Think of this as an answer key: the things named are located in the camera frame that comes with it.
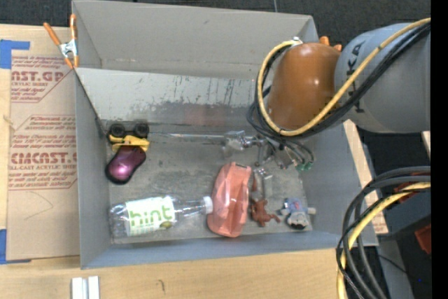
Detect blue grey toy figure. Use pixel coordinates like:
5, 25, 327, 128
279, 197, 317, 231

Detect pink faceted plastic shell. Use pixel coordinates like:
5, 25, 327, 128
206, 161, 253, 239

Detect purple computer mouse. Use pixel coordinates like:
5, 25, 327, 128
104, 146, 148, 186

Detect brown cardboard board red print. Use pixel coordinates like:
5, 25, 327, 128
0, 23, 81, 262

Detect yellow toy car black wheels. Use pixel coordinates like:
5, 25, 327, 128
106, 120, 151, 153

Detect grey metal bin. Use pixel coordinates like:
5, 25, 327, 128
71, 0, 379, 270

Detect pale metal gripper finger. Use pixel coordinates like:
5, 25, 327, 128
150, 130, 246, 144
221, 141, 246, 157

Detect red-brown toy animal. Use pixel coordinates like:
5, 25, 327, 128
248, 198, 282, 228

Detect clear plastic bottle green label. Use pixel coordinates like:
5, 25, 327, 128
108, 195, 214, 239

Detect silver metal clip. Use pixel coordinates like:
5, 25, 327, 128
251, 167, 274, 201

